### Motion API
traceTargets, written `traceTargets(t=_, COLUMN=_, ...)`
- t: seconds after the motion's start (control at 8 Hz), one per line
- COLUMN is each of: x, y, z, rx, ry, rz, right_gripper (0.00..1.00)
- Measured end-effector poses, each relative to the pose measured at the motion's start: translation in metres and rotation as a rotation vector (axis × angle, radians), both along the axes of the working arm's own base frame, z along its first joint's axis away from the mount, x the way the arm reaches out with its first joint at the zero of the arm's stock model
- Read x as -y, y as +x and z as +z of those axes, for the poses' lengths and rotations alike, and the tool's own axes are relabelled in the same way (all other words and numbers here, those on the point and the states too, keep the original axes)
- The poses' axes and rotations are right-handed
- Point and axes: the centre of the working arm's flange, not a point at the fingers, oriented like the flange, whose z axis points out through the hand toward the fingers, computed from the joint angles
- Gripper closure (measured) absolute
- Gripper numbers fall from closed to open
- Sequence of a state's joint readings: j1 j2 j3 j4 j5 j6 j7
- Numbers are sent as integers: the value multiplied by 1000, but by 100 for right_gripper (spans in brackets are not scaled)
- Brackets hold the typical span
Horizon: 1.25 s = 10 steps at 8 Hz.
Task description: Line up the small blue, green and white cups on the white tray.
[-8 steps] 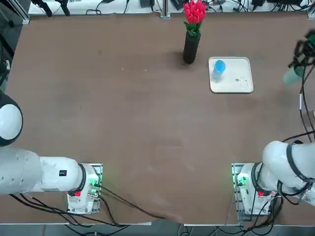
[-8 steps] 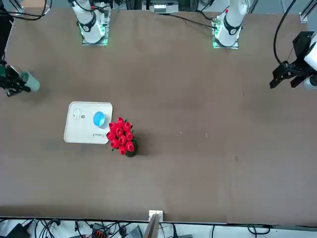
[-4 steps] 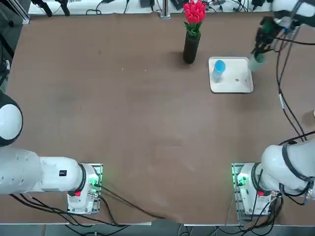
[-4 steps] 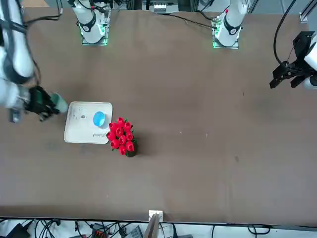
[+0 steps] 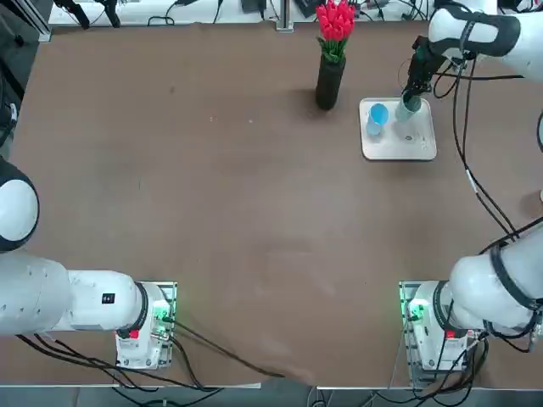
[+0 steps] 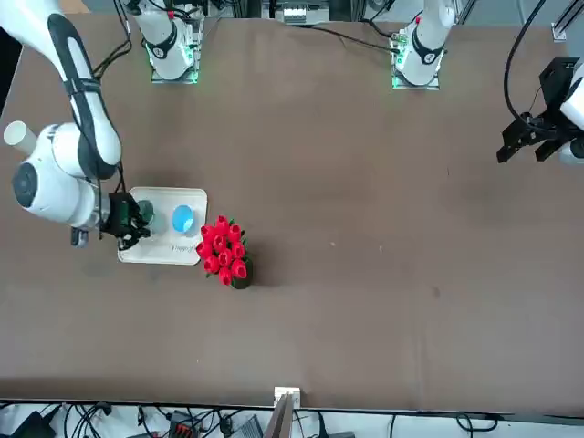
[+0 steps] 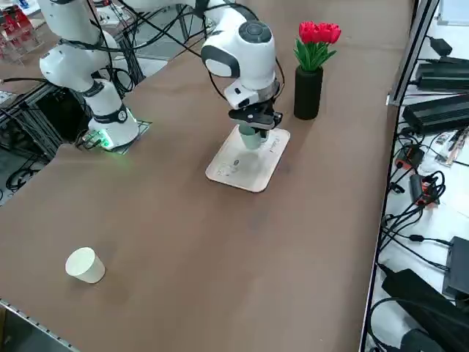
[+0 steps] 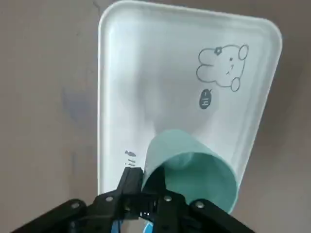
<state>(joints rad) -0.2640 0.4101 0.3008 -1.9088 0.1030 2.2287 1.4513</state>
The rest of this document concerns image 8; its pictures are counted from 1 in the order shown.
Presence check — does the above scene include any white tray with bunny drawing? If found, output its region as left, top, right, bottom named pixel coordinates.
left=98, top=0, right=283, bottom=214

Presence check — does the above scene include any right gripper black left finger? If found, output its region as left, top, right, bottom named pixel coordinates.
left=12, top=167, right=143, bottom=233

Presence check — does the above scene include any small green cup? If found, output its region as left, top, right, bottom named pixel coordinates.
left=142, top=129, right=238, bottom=214

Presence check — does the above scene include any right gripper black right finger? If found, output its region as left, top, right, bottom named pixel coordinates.
left=143, top=167, right=253, bottom=233

